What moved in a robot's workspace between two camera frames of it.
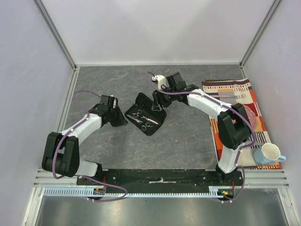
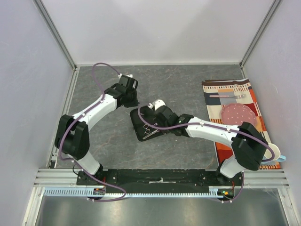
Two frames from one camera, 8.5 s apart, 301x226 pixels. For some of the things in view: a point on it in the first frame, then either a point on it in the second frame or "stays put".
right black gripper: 159,101 to 150,112
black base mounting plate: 161,179 stays put
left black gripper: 121,121 to 135,103
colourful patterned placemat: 240,91 stays put
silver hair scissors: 134,116 to 147,131
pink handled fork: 241,96 stays put
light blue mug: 268,153 stays put
